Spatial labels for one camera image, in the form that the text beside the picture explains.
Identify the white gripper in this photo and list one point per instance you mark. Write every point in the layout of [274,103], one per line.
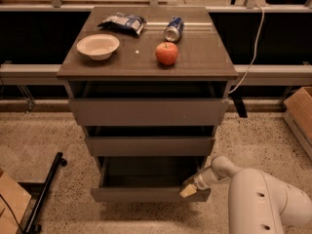
[202,181]

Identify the grey bottom drawer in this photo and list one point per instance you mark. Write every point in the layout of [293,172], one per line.
[147,179]

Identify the grey drawer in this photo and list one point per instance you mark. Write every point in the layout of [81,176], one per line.
[175,103]
[150,141]
[147,179]

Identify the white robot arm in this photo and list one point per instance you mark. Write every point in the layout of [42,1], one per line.
[258,203]

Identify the grey middle drawer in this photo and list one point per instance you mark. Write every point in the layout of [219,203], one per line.
[150,141]

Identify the grey drawer cabinet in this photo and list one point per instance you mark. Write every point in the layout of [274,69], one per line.
[201,56]

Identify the grey top drawer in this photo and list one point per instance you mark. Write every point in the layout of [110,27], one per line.
[175,103]

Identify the cardboard box right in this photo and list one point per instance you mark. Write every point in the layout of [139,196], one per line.
[299,117]

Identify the red apple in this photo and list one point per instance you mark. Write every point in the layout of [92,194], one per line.
[166,53]

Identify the black wheeled stand bar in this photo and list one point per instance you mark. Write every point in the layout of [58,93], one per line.
[39,191]

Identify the blue soda can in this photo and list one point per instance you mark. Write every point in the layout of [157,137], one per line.
[174,29]

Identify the white paper bowl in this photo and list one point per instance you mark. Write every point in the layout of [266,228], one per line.
[98,46]

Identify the blue white chip bag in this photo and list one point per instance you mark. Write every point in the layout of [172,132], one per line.
[121,22]

